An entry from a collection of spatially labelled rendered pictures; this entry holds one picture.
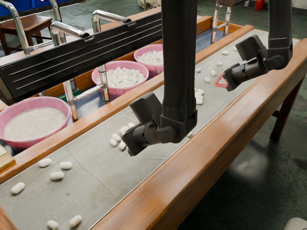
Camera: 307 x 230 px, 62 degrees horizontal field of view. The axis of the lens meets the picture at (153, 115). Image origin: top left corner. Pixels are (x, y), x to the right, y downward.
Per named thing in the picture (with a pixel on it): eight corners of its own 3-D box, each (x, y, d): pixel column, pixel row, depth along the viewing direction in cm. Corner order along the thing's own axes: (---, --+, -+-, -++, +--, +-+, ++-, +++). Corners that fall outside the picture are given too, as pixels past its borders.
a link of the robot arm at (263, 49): (285, 64, 72) (291, 56, 78) (267, 28, 71) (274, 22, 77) (246, 81, 80) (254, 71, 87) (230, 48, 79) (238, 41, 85)
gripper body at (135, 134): (119, 136, 68) (133, 132, 63) (145, 119, 75) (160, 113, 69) (130, 157, 69) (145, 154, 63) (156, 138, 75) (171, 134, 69)
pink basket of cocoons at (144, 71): (156, 81, 132) (156, 65, 127) (136, 111, 113) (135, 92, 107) (110, 73, 140) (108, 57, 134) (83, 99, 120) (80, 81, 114)
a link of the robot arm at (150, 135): (166, 145, 60) (179, 133, 63) (150, 121, 59) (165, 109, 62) (149, 148, 66) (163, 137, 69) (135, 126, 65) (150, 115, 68)
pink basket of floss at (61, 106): (80, 114, 111) (76, 96, 105) (65, 160, 90) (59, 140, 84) (18, 115, 110) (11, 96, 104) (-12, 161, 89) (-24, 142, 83)
